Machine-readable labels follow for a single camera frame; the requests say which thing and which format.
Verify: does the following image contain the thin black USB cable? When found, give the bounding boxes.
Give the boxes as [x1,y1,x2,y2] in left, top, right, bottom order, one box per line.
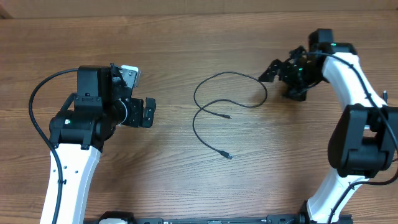
[192,71,269,161]

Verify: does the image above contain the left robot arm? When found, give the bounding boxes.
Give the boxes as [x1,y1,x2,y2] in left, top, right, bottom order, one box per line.
[40,63,156,223]

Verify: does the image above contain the left camera cable black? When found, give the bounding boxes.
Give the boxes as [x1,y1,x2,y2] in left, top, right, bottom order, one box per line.
[28,68,78,224]

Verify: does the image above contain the camera cable black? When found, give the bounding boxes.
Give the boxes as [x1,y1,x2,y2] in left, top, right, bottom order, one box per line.
[292,51,398,224]
[28,68,78,224]

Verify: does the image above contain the right camera cable black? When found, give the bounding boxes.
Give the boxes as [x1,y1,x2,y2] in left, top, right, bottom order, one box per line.
[292,51,398,224]

